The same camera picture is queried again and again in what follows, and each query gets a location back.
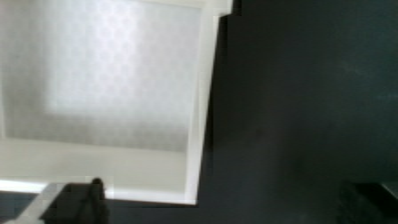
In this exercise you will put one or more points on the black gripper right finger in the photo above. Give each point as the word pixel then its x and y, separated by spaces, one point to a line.
pixel 369 203

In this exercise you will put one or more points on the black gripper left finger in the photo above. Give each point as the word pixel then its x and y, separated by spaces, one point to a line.
pixel 70 204

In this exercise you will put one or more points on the white drawer box with tag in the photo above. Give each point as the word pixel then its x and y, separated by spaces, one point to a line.
pixel 106 79

